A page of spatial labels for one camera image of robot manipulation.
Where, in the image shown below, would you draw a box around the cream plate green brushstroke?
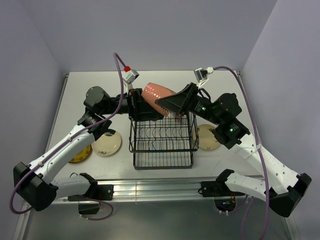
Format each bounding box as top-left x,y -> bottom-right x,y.
91,129 -> 122,157

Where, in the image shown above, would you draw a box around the cream plate small motifs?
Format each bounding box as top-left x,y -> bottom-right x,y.
192,124 -> 221,151

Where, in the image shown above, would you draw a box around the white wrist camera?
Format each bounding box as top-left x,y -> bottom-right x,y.
193,66 -> 214,88
123,66 -> 140,85

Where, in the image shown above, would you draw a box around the pink floral mug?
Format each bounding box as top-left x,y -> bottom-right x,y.
141,82 -> 175,117

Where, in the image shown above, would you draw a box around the yellow patterned plate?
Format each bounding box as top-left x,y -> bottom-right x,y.
69,145 -> 92,164

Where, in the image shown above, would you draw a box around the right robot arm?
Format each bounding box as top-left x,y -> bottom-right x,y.
155,83 -> 312,218

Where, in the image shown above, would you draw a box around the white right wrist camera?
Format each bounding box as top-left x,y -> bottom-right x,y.
193,66 -> 214,88

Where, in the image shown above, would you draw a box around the aluminium mounting rail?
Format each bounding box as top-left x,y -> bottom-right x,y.
52,178 -> 258,203

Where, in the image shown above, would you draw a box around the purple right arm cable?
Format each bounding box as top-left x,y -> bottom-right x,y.
211,65 -> 272,240

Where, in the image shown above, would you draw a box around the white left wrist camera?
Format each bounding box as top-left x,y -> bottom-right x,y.
123,66 -> 140,85

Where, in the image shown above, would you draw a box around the black wire dish rack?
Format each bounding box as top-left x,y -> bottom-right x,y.
129,113 -> 199,170

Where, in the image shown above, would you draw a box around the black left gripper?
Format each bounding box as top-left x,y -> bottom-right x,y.
100,88 -> 163,122

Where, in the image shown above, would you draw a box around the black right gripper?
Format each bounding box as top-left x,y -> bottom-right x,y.
154,82 -> 222,125

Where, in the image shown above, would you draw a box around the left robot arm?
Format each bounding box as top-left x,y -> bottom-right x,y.
13,86 -> 163,211

